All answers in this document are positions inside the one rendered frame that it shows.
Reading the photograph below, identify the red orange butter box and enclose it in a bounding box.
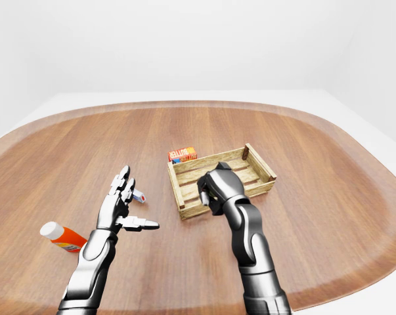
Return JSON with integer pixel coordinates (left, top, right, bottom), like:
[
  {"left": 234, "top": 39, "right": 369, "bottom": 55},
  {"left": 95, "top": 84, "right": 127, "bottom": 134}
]
[{"left": 168, "top": 146, "right": 198, "bottom": 164}]

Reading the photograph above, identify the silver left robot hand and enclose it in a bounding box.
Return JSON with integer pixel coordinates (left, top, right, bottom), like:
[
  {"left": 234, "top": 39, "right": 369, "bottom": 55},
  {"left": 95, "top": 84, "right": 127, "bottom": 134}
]
[{"left": 95, "top": 165, "right": 160, "bottom": 234}]

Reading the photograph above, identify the wooden slat tray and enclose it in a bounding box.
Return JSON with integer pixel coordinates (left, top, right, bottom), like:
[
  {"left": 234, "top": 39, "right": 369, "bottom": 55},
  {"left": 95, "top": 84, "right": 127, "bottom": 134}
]
[{"left": 167, "top": 142, "right": 278, "bottom": 221}]

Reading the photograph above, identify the orange bottle with white cap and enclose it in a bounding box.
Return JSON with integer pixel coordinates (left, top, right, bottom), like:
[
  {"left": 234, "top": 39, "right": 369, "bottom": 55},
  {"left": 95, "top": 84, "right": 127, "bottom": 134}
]
[{"left": 39, "top": 221, "right": 88, "bottom": 253}]

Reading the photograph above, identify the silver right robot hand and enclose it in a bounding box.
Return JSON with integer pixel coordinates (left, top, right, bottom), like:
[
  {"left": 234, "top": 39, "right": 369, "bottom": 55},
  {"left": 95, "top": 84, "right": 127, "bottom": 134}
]
[{"left": 196, "top": 161, "right": 250, "bottom": 217}]

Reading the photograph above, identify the small white printed box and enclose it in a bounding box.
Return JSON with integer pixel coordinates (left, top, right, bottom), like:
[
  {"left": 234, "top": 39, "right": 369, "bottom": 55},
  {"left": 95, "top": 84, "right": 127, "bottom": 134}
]
[{"left": 132, "top": 188, "right": 148, "bottom": 205}]

